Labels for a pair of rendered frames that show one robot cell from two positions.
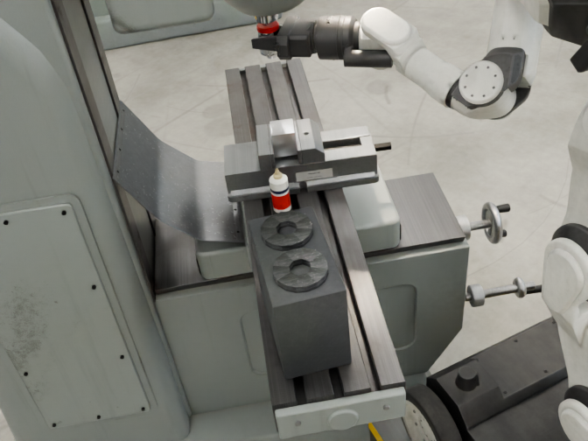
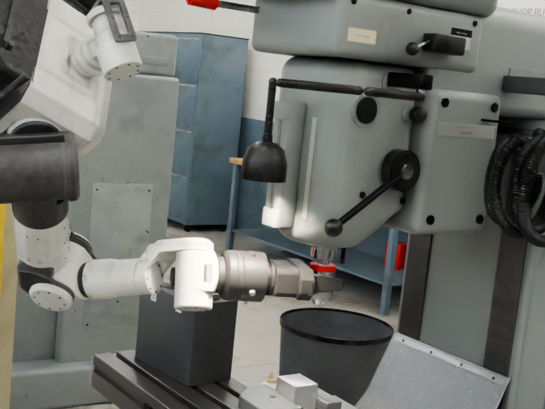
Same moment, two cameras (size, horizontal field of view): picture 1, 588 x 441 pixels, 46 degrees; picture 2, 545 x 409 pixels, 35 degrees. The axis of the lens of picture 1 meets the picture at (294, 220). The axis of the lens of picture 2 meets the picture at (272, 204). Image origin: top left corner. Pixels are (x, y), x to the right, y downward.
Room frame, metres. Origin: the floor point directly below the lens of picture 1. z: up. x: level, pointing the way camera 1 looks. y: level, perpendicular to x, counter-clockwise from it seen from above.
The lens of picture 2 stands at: (2.56, -0.93, 1.58)
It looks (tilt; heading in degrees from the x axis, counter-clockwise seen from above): 8 degrees down; 147
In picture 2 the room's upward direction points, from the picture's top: 6 degrees clockwise
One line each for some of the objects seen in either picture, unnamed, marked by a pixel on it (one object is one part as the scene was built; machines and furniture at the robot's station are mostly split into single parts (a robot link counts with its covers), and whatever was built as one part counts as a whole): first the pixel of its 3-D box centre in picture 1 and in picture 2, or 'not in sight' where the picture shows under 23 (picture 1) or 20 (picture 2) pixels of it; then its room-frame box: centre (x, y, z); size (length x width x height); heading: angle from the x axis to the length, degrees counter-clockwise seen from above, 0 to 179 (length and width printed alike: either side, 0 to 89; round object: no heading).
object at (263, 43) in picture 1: (265, 44); not in sight; (1.31, 0.01, 1.24); 0.06 x 0.02 x 0.03; 71
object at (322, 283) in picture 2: not in sight; (325, 284); (1.37, -0.01, 1.24); 0.06 x 0.02 x 0.03; 71
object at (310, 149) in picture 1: (308, 140); (269, 406); (1.31, -0.06, 0.99); 0.12 x 0.06 x 0.04; 0
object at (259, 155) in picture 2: not in sight; (264, 160); (1.41, -0.18, 1.46); 0.07 x 0.07 x 0.06
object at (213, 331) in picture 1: (313, 304); not in sight; (1.34, -0.02, 0.41); 0.80 x 0.30 x 0.60; 93
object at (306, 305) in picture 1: (298, 288); (185, 326); (0.84, 0.01, 1.00); 0.22 x 0.12 x 0.20; 8
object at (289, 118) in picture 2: not in sight; (284, 164); (1.35, -0.11, 1.45); 0.04 x 0.04 x 0.21; 3
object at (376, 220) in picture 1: (291, 211); not in sight; (1.34, 0.00, 0.76); 0.50 x 0.35 x 0.12; 93
